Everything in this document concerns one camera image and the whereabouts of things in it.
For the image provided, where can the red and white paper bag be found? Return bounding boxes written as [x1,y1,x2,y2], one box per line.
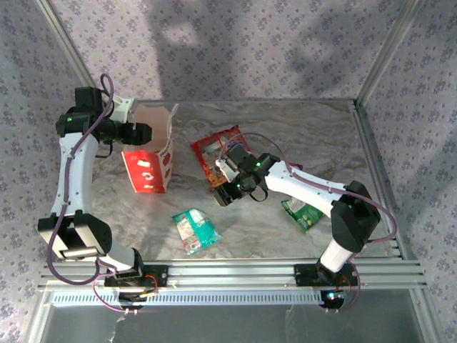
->
[121,102,179,194]

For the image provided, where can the large red snack bag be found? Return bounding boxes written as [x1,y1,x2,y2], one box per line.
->
[190,124,251,190]

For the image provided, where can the teal snack bag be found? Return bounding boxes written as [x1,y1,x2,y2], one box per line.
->
[171,208,223,257]

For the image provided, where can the green snack bag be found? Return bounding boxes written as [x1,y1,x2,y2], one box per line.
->
[281,198,326,234]

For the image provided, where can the floral patterned cloth panel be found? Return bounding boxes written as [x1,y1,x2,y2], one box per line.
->
[46,0,422,103]
[360,0,457,343]
[0,0,90,343]

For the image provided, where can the thin black right camera cable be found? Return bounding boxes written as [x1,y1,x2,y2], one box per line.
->
[248,182,269,203]

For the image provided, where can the thin black camera cable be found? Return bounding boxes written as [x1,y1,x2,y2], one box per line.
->
[95,141,117,159]
[248,182,269,203]

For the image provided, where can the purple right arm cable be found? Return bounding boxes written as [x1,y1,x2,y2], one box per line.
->
[217,132,398,314]

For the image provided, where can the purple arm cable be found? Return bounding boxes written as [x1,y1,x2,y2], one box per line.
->
[45,74,140,316]
[217,132,398,314]

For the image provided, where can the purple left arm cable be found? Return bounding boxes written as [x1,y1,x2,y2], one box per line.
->
[45,74,140,316]

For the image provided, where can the thin black left camera cable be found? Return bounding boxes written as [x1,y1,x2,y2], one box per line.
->
[95,141,117,159]

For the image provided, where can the aluminium frame post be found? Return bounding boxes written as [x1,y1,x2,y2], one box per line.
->
[355,0,426,106]
[34,0,96,104]

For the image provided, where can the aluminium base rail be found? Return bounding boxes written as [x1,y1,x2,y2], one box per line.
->
[37,259,428,291]

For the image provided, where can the thin aluminium table edge rail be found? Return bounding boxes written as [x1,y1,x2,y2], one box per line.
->
[134,96,358,105]

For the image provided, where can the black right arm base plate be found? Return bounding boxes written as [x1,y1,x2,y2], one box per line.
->
[293,263,361,288]

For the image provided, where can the white slotted cable duct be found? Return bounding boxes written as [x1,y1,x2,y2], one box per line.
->
[51,289,324,307]

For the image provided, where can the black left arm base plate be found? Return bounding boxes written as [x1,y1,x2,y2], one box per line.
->
[103,263,169,288]

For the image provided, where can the aluminium side rail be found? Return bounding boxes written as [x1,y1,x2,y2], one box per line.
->
[353,99,421,264]

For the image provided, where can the aluminium frame leg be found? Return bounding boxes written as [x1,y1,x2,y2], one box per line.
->
[26,289,54,343]
[410,289,438,343]

